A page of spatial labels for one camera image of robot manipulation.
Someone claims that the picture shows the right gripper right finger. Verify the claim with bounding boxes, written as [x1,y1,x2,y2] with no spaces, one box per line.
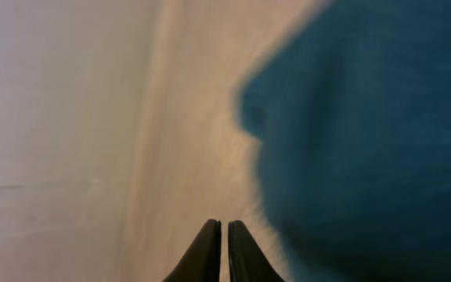
[228,220,284,282]

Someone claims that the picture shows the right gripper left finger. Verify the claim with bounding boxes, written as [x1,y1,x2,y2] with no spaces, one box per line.
[164,219,222,282]

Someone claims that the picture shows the black t-shirt white letters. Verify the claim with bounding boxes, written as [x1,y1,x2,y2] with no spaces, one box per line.
[240,0,451,281]

